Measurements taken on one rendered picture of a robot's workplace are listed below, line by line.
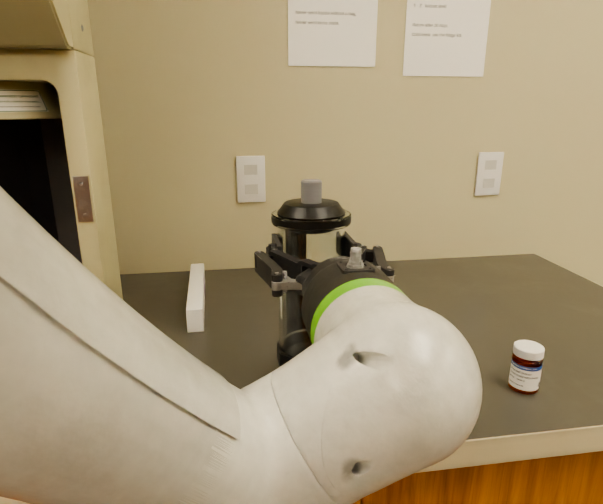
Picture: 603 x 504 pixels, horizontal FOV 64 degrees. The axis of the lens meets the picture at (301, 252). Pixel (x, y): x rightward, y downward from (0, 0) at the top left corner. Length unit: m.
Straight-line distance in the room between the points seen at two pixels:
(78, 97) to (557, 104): 1.15
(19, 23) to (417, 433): 0.66
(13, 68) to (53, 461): 0.66
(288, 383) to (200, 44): 0.97
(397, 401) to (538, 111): 1.21
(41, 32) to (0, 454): 0.63
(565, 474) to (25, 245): 0.76
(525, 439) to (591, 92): 1.04
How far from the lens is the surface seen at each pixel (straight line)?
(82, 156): 0.79
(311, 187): 0.63
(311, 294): 0.43
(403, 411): 0.30
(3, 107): 0.84
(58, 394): 0.19
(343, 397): 0.30
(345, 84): 1.23
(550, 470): 0.81
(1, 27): 0.77
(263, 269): 0.56
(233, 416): 0.27
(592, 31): 1.52
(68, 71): 0.79
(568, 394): 0.81
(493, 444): 0.69
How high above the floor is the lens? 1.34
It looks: 17 degrees down
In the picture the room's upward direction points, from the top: straight up
